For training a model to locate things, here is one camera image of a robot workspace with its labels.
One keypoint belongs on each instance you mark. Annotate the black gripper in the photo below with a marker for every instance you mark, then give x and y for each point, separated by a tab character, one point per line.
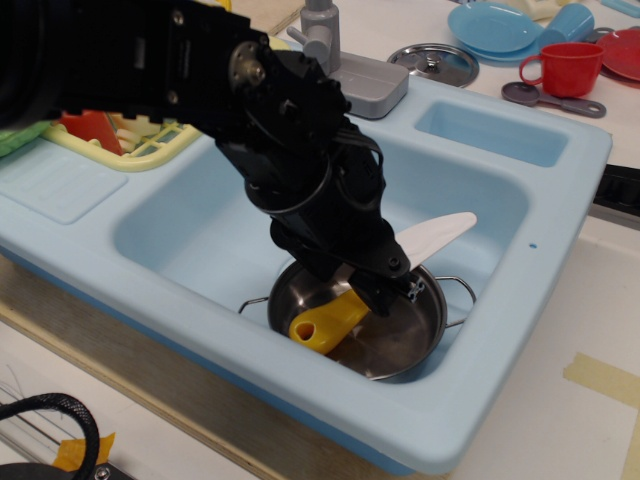
337	220

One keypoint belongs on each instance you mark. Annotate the yellow handled white toy knife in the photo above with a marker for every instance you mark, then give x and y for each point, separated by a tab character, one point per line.
322	328

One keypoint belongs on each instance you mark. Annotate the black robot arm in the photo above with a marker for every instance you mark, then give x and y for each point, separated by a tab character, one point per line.
275	115

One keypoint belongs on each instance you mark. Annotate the stainless steel pot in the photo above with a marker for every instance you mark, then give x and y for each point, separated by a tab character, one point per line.
378	348

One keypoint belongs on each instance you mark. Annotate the steel pot lid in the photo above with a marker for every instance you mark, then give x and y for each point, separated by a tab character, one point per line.
442	63

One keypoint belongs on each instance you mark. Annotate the light blue toy sink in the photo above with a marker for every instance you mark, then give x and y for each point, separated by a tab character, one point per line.
177	252

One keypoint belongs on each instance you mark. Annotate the grey toy faucet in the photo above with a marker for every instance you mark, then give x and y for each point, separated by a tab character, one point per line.
372	87

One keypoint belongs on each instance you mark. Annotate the yellow dish rack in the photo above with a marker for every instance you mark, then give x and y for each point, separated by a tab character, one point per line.
151	152

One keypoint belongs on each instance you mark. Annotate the grey toy spoon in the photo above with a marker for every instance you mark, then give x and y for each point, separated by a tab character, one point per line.
530	96

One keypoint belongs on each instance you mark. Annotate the beige masking tape strip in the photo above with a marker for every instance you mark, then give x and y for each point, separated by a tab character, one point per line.
603	378

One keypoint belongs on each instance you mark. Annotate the cream plastic jug bottle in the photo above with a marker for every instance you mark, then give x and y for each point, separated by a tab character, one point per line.
130	132

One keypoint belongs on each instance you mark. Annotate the black object at right edge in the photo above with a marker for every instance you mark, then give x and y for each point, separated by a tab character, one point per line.
619	189

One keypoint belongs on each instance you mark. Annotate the blue toy plate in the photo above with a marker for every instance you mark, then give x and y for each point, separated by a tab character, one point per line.
494	31

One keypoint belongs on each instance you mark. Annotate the red plastic cup in rack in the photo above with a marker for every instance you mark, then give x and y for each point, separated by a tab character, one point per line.
93	125

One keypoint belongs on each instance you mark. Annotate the orange tape piece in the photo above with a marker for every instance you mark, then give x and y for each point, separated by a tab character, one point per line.
71	453

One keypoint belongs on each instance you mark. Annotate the blue toy tumbler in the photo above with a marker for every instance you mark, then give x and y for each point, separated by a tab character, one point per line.
574	22

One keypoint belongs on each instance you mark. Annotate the red toy plate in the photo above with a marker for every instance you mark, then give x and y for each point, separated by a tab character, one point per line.
621	52

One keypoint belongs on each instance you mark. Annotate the green bitter gourd toy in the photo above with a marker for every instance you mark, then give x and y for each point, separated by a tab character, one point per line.
11	141

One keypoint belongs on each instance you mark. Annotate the red toy cup with handle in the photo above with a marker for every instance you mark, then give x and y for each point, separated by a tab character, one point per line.
567	69

